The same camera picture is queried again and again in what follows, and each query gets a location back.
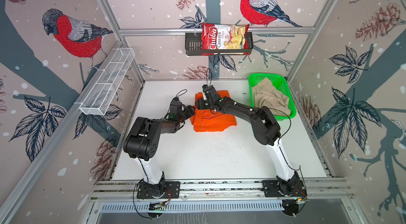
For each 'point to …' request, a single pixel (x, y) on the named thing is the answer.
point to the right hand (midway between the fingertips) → (197, 106)
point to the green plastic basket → (280, 83)
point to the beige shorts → (264, 94)
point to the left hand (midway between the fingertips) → (192, 108)
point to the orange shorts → (204, 120)
